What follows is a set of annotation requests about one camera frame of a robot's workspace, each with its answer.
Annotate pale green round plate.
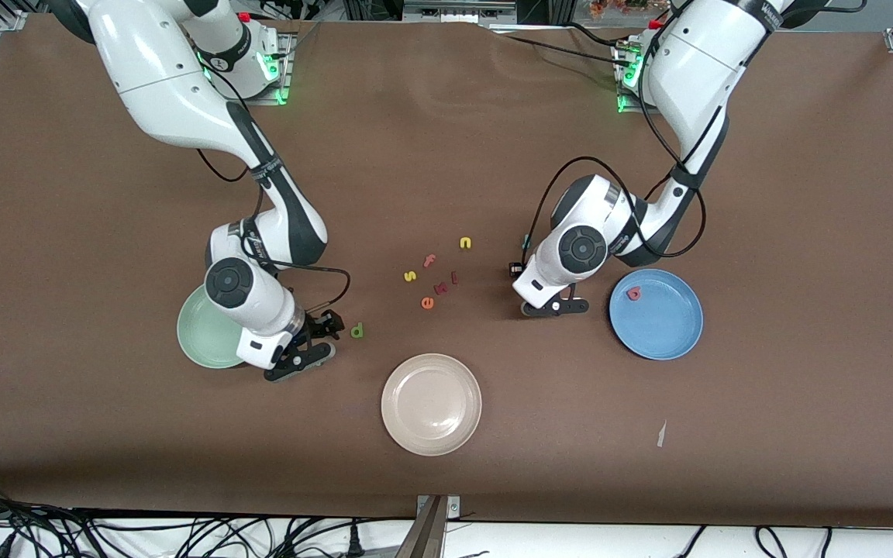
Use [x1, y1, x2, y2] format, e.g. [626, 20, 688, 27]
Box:
[176, 284, 249, 370]

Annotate beige round plate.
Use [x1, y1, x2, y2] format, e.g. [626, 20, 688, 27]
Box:
[381, 353, 483, 456]

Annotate brown table cover sheet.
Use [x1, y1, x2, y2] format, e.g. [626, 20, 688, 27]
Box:
[0, 14, 893, 522]

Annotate blue round plate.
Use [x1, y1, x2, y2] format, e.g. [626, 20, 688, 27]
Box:
[609, 268, 705, 361]

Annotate grey metal equipment box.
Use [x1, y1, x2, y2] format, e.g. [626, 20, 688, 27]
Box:
[404, 0, 517, 22]

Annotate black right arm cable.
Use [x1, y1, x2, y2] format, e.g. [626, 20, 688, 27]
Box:
[197, 147, 352, 315]

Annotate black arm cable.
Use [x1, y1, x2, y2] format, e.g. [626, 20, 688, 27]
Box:
[197, 147, 352, 315]
[524, 31, 730, 260]

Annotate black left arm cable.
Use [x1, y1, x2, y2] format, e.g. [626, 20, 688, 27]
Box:
[524, 31, 730, 260]

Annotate black cable on table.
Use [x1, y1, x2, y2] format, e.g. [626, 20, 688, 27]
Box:
[493, 27, 633, 67]

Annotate metal bracket at table edge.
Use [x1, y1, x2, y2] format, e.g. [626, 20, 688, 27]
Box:
[395, 494, 463, 558]

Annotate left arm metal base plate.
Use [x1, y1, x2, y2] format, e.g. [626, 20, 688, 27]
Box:
[615, 39, 649, 114]

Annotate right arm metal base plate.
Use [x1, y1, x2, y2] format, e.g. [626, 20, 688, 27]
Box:
[245, 35, 294, 106]

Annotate tangled black floor cables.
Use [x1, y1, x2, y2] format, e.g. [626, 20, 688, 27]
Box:
[0, 480, 416, 558]

